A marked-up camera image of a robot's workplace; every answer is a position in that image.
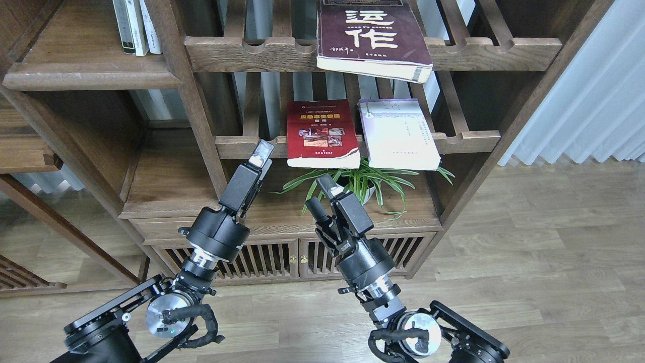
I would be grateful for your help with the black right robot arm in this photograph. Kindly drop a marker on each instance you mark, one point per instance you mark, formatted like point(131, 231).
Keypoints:
point(400, 335)

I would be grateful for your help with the white plant pot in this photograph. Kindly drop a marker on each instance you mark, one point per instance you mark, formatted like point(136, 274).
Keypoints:
point(370, 194)

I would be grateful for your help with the red paperback book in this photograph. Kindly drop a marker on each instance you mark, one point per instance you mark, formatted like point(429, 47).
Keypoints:
point(321, 134)

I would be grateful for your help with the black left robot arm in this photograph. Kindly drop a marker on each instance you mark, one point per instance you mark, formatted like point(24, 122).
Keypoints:
point(176, 311)

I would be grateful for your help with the left slatted cabinet door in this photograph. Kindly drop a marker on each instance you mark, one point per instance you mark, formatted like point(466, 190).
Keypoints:
point(257, 262)

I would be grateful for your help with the green spider plant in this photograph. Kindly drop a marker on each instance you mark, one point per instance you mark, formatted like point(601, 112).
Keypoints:
point(359, 181)

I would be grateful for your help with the maroon book with white characters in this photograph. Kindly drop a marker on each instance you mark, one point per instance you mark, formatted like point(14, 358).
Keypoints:
point(373, 38)

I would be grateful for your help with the white window curtain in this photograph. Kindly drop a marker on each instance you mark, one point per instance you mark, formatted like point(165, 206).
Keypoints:
point(596, 108)

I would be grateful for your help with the white upright book right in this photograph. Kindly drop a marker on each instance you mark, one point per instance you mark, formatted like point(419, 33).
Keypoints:
point(153, 43)

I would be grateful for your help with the white lavender paperback book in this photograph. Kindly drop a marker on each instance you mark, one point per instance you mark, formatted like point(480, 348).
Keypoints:
point(397, 135)

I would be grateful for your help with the small wooden drawer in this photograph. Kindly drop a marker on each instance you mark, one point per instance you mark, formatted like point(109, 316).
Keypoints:
point(162, 228)

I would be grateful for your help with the dark wooden bookshelf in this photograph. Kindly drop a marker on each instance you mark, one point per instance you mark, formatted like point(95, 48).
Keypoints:
point(159, 135)

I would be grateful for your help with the white upright book middle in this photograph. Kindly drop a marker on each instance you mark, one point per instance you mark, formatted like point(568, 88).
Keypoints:
point(136, 23)

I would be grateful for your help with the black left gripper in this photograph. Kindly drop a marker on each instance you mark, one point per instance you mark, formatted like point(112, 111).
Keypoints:
point(217, 234)

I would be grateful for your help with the white upright book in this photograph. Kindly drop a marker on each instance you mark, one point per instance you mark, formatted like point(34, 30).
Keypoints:
point(136, 23)
point(153, 43)

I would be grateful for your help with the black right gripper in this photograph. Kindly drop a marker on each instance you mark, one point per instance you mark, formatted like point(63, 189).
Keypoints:
point(364, 264)

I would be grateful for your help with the right slatted cabinet door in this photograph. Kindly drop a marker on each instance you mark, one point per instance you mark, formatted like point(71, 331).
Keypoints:
point(316, 263)

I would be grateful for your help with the grey upright book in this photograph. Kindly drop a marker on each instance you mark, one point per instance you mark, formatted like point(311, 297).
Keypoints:
point(124, 25)

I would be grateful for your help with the slatted cabinet door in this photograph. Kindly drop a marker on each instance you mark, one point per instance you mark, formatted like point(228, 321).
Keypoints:
point(257, 262)
point(316, 263)

